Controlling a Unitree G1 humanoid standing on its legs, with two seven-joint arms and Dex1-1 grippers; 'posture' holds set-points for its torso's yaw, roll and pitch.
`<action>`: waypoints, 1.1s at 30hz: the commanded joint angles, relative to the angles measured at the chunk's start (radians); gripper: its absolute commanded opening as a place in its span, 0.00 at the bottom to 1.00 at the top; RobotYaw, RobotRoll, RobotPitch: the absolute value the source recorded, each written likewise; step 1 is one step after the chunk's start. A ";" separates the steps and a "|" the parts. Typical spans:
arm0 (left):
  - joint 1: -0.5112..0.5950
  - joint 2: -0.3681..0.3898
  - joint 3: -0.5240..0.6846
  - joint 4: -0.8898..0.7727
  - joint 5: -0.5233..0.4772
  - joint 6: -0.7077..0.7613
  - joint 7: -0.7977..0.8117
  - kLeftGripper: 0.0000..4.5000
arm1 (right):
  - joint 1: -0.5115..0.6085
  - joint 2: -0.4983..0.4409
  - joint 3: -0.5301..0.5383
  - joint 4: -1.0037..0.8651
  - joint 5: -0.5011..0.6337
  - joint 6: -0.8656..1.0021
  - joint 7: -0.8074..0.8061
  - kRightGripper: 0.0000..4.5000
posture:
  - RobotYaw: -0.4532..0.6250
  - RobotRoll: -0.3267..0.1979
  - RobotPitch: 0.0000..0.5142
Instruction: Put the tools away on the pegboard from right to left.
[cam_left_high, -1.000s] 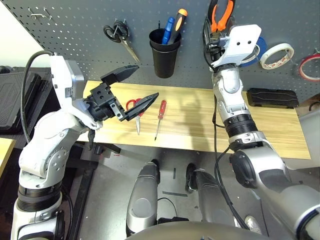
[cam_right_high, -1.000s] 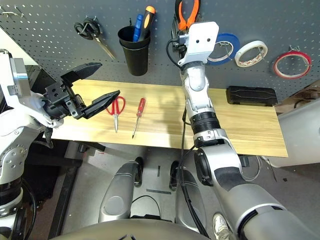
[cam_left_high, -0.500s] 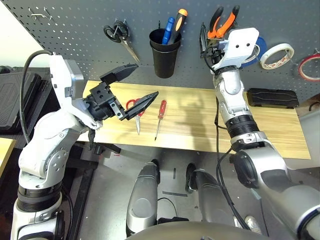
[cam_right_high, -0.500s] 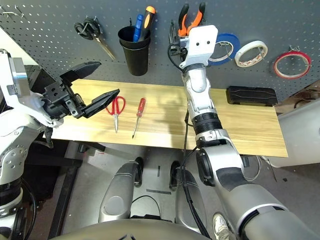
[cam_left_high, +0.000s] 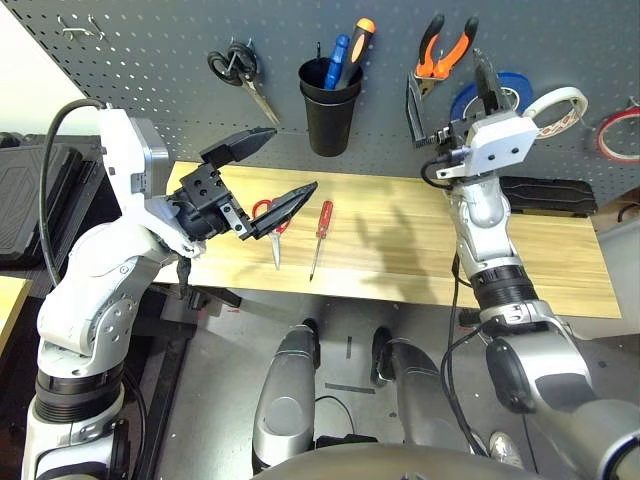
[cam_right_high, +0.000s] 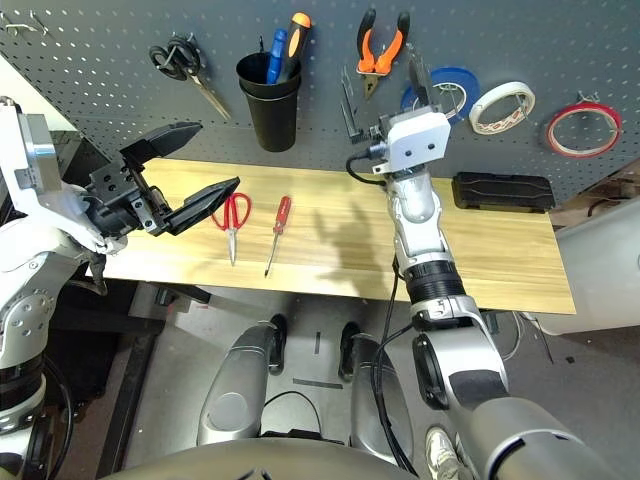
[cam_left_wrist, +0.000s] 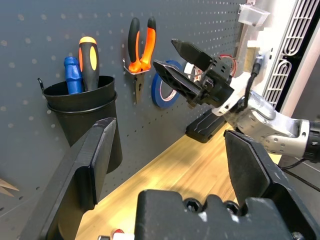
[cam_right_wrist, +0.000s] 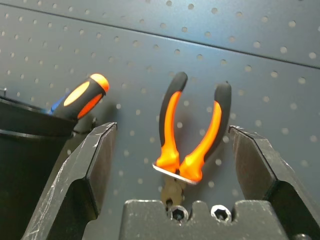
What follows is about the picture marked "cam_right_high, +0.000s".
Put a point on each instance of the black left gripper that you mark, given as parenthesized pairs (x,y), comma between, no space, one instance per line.
(120,200)

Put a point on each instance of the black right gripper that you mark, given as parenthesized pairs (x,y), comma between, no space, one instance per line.
(380,134)

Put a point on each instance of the orange black needle-nose pliers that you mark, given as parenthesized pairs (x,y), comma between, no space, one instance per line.
(366,57)

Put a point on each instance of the red tape roll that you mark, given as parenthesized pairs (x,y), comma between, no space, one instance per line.
(618,124)

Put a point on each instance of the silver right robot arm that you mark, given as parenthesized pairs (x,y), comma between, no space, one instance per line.
(415,200)

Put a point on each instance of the grey perforated pegboard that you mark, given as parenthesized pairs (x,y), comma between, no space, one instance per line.
(125,75)

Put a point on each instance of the silver peg hook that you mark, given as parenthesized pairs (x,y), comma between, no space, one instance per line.
(175,47)
(447,90)
(522,100)
(584,97)

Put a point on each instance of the blue tape roll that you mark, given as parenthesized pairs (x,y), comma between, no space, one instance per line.
(462,80)

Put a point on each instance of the black plastic cup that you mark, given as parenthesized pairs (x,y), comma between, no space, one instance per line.
(272,125)
(252,70)

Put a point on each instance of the white tape roll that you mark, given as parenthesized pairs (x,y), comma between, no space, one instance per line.
(500,92)

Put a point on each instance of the black flat tool case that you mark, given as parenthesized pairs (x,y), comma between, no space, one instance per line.
(500,192)

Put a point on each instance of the silver left robot leg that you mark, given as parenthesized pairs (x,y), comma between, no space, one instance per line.
(235,395)

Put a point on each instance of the silver robot leg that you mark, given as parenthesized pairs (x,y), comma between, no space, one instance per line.
(235,395)
(365,430)

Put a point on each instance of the light grey box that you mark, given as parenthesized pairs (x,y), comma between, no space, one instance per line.
(600,270)

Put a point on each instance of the grey robot torso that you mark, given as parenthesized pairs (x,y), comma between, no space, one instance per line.
(250,462)

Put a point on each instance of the silver right robot leg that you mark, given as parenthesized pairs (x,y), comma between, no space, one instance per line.
(365,430)

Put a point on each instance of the white sneaker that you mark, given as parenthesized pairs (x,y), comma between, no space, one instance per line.
(442,450)

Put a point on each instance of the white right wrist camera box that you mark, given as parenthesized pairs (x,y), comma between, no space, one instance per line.
(417,137)

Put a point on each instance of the black table bracket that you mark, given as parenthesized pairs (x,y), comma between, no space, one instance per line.
(185,292)

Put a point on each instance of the black metal frame leg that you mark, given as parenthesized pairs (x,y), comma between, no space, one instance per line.
(132,395)

